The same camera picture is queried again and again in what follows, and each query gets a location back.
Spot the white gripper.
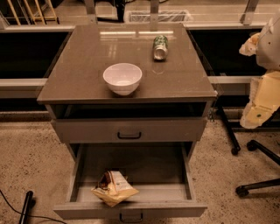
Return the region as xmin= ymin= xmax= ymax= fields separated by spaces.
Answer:
xmin=239 ymin=32 xmax=280 ymax=129

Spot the brown yellow chip bag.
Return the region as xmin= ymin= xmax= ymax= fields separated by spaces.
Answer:
xmin=91 ymin=171 xmax=139 ymax=207

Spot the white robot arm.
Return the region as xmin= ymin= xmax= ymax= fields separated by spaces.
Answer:
xmin=239 ymin=10 xmax=280 ymax=129

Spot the grey drawer cabinet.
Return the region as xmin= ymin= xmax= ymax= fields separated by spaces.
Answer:
xmin=36 ymin=23 xmax=219 ymax=224

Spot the grey open lower drawer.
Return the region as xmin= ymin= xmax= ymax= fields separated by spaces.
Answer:
xmin=54 ymin=142 xmax=207 ymax=223

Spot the grey closed upper drawer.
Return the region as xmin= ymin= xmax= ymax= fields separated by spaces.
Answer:
xmin=52 ymin=118 xmax=207 ymax=144

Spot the green soda can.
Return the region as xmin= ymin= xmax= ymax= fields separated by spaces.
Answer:
xmin=153 ymin=35 xmax=168 ymax=60

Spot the black chair base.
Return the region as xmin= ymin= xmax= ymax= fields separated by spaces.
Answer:
xmin=216 ymin=106 xmax=280 ymax=198

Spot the white ceramic bowl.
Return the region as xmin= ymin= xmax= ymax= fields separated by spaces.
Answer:
xmin=102 ymin=63 xmax=143 ymax=95

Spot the yellow wooden rack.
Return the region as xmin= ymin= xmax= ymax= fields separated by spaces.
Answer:
xmin=1 ymin=0 xmax=60 ymax=25

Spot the black cylindrical floor object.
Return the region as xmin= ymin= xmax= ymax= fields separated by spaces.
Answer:
xmin=18 ymin=191 xmax=33 ymax=224

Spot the wire mesh basket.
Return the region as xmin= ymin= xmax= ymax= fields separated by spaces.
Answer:
xmin=124 ymin=10 xmax=193 ymax=23

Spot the black floor cable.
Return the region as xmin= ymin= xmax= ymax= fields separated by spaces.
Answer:
xmin=0 ymin=189 xmax=67 ymax=224

